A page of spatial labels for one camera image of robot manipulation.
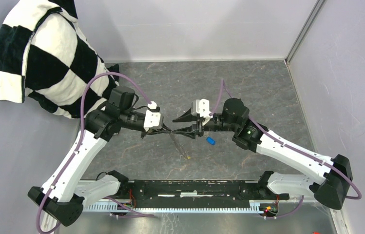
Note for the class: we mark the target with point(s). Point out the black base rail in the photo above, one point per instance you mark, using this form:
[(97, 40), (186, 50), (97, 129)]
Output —
[(195, 193)]

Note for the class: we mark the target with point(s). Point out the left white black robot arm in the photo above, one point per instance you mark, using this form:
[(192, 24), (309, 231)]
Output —
[(60, 196)]

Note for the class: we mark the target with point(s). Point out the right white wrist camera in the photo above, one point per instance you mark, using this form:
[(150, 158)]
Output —
[(201, 108)]

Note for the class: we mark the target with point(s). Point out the white toothed cable duct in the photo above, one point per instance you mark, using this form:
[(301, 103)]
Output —
[(110, 206)]

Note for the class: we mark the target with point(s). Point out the black white checkered cloth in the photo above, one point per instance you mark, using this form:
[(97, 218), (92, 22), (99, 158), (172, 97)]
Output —
[(45, 56)]

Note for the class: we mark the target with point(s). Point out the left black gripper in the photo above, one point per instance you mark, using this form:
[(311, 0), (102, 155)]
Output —
[(152, 131)]

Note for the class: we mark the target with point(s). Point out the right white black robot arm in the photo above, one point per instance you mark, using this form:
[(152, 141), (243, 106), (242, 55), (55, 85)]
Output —
[(325, 178)]

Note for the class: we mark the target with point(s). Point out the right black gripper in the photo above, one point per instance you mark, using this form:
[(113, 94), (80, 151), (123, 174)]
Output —
[(188, 116)]

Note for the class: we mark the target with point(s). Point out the aluminium corner profile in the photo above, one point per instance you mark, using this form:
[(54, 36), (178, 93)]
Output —
[(304, 30)]

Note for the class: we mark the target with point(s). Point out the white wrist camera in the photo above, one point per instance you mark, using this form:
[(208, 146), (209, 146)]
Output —
[(153, 117), (201, 108)]

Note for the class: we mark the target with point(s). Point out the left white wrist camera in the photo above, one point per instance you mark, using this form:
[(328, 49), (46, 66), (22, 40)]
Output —
[(153, 117)]

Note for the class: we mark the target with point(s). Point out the blue tagged key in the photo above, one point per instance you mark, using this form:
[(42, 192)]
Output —
[(210, 140)]

